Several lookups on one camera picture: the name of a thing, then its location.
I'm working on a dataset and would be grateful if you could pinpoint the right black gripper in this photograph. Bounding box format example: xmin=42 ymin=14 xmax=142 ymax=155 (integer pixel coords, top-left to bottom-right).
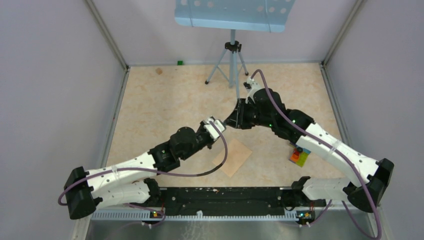
xmin=224 ymin=98 xmax=274 ymax=130

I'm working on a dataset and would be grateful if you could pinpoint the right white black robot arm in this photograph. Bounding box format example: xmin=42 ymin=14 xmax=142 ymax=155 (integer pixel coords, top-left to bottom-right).
xmin=224 ymin=88 xmax=394 ymax=213

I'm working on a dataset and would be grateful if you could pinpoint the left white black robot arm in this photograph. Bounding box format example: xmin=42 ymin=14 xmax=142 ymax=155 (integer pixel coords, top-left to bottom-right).
xmin=57 ymin=117 xmax=226 ymax=220

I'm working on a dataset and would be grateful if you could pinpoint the grey tripod stand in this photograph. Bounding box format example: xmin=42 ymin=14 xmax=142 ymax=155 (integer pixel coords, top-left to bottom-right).
xmin=204 ymin=29 xmax=249 ymax=99

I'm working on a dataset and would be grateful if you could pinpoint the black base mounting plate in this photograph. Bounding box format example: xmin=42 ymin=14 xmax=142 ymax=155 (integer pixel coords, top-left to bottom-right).
xmin=150 ymin=186 xmax=301 ymax=219

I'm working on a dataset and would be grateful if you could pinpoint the colourful toy block stack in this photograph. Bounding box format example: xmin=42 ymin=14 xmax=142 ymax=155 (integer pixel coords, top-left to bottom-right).
xmin=288 ymin=143 xmax=311 ymax=167

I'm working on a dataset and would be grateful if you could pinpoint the blue music stand tray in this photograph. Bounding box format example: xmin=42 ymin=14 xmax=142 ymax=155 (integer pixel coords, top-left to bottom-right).
xmin=174 ymin=0 xmax=296 ymax=33

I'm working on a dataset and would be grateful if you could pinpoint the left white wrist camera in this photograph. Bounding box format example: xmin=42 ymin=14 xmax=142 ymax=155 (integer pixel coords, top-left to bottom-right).
xmin=202 ymin=116 xmax=227 ymax=142

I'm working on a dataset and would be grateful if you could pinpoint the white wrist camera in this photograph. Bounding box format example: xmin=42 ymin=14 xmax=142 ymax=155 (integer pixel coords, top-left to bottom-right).
xmin=202 ymin=116 xmax=227 ymax=142
xmin=243 ymin=76 xmax=264 ymax=104

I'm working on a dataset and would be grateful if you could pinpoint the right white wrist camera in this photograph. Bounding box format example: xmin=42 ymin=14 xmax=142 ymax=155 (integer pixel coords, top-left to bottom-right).
xmin=243 ymin=76 xmax=264 ymax=104

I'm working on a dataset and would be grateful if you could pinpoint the grey slotted cable duct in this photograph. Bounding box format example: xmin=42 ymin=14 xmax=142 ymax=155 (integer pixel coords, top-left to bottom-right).
xmin=91 ymin=209 xmax=299 ymax=222

